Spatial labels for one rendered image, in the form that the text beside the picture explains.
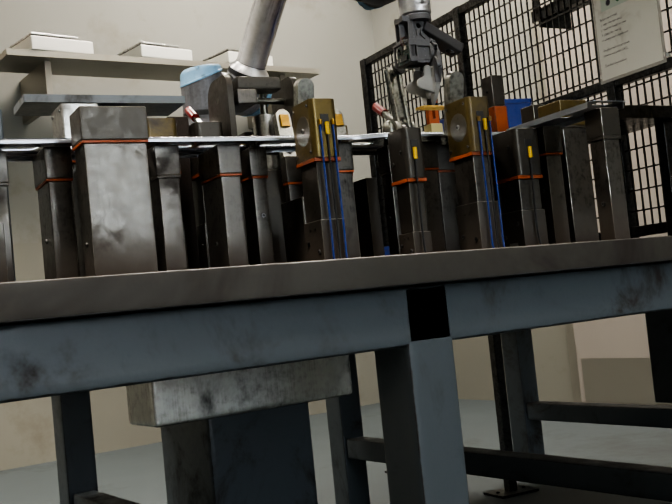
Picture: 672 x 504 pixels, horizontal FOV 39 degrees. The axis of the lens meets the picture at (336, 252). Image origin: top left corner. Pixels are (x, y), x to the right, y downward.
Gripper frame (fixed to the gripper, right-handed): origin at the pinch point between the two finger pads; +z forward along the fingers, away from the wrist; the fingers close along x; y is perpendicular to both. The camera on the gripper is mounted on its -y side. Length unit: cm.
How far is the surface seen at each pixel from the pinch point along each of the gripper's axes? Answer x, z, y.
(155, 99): -27, -7, 58
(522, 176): 23.1, 21.8, -5.0
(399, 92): -15.4, -5.8, -0.9
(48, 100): -27, -6, 83
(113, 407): -317, 88, 3
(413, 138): 20.4, 12.6, 19.8
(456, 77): 18.3, -0.9, 5.7
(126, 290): 86, 40, 100
